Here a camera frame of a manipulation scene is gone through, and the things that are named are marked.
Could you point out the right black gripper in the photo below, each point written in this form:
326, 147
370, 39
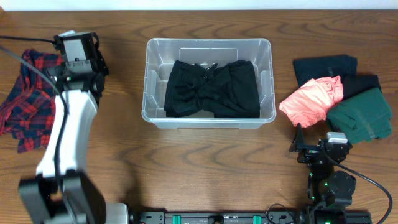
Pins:
298, 144

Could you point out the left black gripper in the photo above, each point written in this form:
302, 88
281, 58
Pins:
101, 66

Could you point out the pink garment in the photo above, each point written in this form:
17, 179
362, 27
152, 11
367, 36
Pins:
310, 103

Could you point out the red navy plaid shirt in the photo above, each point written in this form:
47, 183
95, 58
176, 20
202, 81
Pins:
28, 112

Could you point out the black garment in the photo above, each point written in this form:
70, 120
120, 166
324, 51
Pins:
227, 92

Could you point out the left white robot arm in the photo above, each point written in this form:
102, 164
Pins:
61, 191

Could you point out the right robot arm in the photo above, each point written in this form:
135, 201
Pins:
331, 191

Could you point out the dark green folded garment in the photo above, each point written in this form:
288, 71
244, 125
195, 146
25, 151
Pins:
363, 117

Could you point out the dark navy folded garment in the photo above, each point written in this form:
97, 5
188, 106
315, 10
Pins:
328, 66

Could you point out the black folded cloth right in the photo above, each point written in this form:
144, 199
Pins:
353, 85

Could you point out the clear plastic storage bin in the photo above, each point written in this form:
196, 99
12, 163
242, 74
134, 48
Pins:
161, 55

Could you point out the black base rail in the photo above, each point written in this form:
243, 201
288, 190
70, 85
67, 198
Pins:
276, 216

